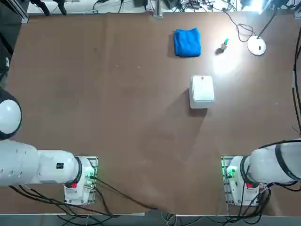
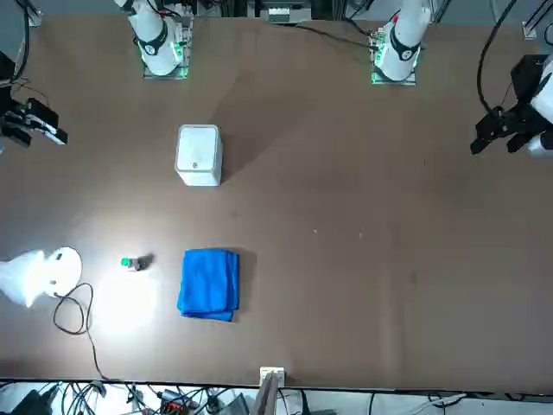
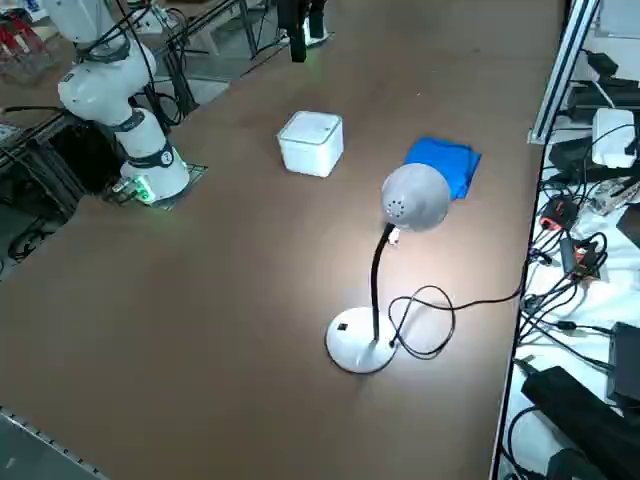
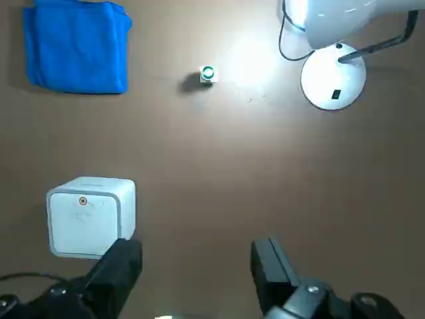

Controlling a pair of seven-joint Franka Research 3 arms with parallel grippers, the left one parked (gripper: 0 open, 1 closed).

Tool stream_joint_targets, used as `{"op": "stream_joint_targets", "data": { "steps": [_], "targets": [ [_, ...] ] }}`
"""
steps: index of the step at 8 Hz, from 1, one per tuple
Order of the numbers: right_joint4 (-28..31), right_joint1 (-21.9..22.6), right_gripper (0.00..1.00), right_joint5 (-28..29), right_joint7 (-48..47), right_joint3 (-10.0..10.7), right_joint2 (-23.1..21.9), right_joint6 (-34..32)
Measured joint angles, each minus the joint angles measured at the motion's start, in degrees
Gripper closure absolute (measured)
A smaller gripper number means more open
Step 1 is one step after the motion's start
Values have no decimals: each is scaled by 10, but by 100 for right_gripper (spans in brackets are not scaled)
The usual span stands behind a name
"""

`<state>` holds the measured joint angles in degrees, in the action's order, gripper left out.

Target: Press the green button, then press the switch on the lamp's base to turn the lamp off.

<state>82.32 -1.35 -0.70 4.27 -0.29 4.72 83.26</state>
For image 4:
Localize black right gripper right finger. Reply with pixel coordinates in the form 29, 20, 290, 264
250, 235, 413, 319

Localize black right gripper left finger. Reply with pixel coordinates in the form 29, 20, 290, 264
0, 237, 143, 319

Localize white desk lamp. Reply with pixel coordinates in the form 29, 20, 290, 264
282, 0, 420, 111

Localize white cube box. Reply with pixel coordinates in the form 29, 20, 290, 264
45, 175, 137, 260

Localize blue folded cloth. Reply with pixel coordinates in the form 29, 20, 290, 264
23, 0, 133, 96

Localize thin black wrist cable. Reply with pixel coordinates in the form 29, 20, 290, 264
0, 271, 72, 290

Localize black lamp power cable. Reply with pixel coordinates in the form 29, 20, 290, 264
278, 0, 315, 62

